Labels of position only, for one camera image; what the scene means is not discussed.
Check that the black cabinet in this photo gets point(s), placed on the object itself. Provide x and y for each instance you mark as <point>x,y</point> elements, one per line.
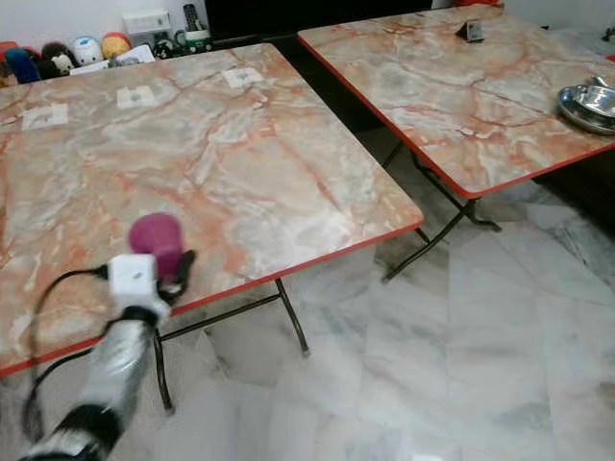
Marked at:
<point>307,14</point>

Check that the red object on cabinet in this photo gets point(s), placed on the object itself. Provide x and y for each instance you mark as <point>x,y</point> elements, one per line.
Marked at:
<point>479,3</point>

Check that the white paper label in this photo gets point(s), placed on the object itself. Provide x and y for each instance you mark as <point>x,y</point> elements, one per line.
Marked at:
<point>45,116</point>
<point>136,96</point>
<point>243,77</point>

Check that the white paper sheet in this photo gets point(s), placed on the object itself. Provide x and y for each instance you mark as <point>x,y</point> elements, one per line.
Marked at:
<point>135,58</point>

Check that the steel bowl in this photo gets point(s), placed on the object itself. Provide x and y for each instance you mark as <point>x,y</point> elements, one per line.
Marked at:
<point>591,106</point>

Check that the marble folding table with bowl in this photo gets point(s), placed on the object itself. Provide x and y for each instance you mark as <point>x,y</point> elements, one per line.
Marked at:
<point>452,106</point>

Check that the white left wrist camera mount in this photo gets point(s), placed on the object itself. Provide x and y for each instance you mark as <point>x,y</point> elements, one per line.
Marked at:
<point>135,280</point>

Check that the white and blue plush toy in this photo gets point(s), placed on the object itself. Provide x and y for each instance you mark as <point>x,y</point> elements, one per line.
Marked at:
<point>87,50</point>

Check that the orange plush toy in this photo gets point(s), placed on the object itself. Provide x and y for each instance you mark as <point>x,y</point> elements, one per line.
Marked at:
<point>115,44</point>

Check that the large marble folding table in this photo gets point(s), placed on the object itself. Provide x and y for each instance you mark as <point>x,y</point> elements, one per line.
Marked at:
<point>250,163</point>

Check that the red plush toy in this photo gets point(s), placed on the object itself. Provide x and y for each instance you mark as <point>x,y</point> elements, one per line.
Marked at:
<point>8,48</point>

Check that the black remote control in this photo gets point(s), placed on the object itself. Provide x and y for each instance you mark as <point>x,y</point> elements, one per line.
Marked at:
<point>190,17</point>

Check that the small black stand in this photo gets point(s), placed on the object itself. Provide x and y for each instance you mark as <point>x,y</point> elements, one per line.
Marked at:
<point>473,32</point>

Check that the black plush toy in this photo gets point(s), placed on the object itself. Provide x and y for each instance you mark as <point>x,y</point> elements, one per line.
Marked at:
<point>58,60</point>

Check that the white wall socket box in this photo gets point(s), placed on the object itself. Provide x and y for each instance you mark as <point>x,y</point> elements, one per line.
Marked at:
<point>146,21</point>

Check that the green and white mug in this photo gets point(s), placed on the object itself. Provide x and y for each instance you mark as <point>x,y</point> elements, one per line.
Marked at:
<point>194,40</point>

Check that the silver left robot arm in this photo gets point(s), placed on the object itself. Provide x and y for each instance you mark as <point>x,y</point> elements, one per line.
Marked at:
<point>115,370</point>

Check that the purple cup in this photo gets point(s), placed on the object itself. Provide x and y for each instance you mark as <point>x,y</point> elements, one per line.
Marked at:
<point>157,236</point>

